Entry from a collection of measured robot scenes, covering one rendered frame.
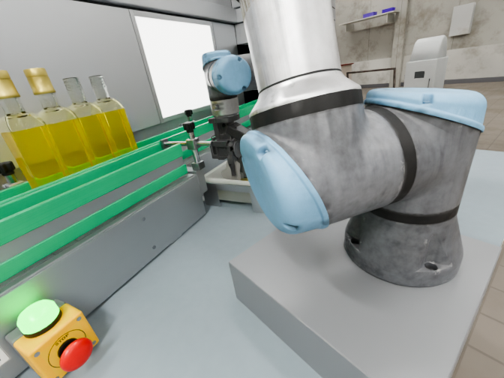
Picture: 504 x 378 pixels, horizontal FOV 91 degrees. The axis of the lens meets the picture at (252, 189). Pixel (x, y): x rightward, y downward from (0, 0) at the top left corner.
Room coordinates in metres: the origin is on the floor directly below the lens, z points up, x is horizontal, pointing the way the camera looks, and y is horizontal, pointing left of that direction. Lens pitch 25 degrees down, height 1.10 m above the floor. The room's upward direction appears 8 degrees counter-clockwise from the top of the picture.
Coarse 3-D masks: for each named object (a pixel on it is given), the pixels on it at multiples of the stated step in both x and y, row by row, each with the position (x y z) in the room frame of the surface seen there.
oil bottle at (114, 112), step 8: (104, 104) 0.61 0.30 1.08; (112, 104) 0.63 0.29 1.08; (120, 104) 0.64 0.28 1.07; (104, 112) 0.61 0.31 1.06; (112, 112) 0.62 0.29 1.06; (120, 112) 0.63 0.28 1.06; (112, 120) 0.61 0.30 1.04; (120, 120) 0.63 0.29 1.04; (112, 128) 0.61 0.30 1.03; (120, 128) 0.62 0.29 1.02; (128, 128) 0.64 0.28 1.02; (112, 136) 0.61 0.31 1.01; (120, 136) 0.62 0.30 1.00; (128, 136) 0.63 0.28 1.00; (120, 144) 0.61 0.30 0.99; (128, 144) 0.63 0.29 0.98; (120, 152) 0.61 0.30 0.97
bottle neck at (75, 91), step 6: (66, 78) 0.58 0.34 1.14; (72, 78) 0.58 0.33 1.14; (78, 78) 0.59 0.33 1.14; (66, 84) 0.58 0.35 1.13; (72, 84) 0.58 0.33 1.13; (78, 84) 0.59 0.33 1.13; (72, 90) 0.58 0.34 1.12; (78, 90) 0.58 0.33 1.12; (72, 96) 0.58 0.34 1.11; (78, 96) 0.58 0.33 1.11; (84, 96) 0.59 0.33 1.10; (72, 102) 0.58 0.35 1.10
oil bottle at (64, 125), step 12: (48, 108) 0.53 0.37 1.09; (60, 108) 0.53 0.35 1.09; (48, 120) 0.51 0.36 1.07; (60, 120) 0.52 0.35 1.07; (72, 120) 0.54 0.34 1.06; (60, 132) 0.51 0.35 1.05; (72, 132) 0.53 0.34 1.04; (84, 132) 0.55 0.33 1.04; (60, 144) 0.51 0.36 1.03; (72, 144) 0.52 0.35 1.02; (84, 144) 0.54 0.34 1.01; (72, 156) 0.51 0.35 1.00; (84, 156) 0.53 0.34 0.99; (72, 168) 0.51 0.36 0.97; (84, 168) 0.52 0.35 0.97
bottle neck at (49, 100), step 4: (40, 96) 0.53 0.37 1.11; (44, 96) 0.53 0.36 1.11; (48, 96) 0.53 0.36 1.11; (52, 96) 0.54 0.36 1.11; (40, 100) 0.53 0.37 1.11; (44, 100) 0.53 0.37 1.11; (48, 100) 0.53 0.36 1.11; (52, 100) 0.53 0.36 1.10; (56, 100) 0.54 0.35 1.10; (44, 104) 0.53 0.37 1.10; (48, 104) 0.53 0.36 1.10; (52, 104) 0.53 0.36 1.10; (56, 104) 0.54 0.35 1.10
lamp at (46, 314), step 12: (48, 300) 0.27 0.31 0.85; (24, 312) 0.25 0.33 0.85; (36, 312) 0.25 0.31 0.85; (48, 312) 0.25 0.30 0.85; (60, 312) 0.27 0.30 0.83; (24, 324) 0.24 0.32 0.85; (36, 324) 0.24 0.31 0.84; (48, 324) 0.25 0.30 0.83; (24, 336) 0.24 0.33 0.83; (36, 336) 0.24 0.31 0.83
